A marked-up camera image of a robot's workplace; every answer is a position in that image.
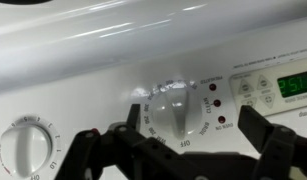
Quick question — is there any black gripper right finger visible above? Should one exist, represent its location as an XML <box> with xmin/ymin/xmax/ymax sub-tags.
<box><xmin>237</xmin><ymin>104</ymin><xmax>307</xmax><ymax>180</ymax></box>

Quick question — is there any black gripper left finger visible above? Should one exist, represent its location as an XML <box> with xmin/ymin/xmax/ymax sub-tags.
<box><xmin>54</xmin><ymin>103</ymin><xmax>201</xmax><ymax>180</ymax></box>

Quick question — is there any white oven temperature knob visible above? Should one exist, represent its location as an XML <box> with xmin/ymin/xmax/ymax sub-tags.
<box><xmin>151</xmin><ymin>87</ymin><xmax>203</xmax><ymax>141</ymax></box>

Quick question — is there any white burner knob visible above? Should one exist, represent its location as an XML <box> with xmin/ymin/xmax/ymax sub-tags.
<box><xmin>0</xmin><ymin>124</ymin><xmax>54</xmax><ymax>179</ymax></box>

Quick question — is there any white electric stove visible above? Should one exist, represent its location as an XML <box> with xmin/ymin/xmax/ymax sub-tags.
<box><xmin>0</xmin><ymin>0</ymin><xmax>307</xmax><ymax>180</ymax></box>

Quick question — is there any green digital clock display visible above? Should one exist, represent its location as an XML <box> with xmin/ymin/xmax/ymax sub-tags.
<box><xmin>276</xmin><ymin>69</ymin><xmax>307</xmax><ymax>99</ymax></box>

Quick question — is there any small black coil burner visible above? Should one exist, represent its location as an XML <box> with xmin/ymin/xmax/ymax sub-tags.
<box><xmin>0</xmin><ymin>0</ymin><xmax>53</xmax><ymax>6</ymax></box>

